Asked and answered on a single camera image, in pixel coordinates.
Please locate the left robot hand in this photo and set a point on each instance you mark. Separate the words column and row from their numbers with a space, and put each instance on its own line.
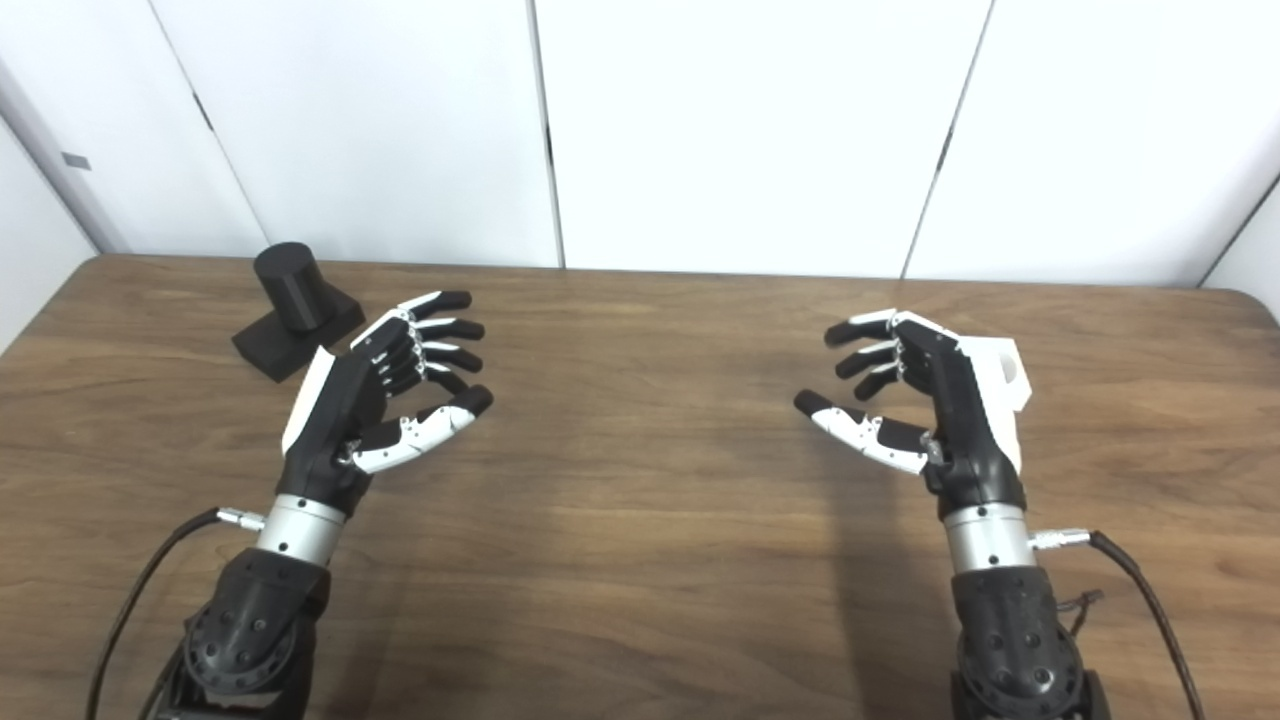
column 335, row 410

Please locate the black peg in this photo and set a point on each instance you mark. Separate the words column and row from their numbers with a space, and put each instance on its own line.
column 290, row 285

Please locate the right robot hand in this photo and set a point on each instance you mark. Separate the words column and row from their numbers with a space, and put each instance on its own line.
column 965, row 420

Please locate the white square piece with hole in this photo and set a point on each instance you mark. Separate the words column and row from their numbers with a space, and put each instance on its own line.
column 990, row 362

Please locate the small grey wall tag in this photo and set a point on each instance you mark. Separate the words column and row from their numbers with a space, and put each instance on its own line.
column 76, row 161

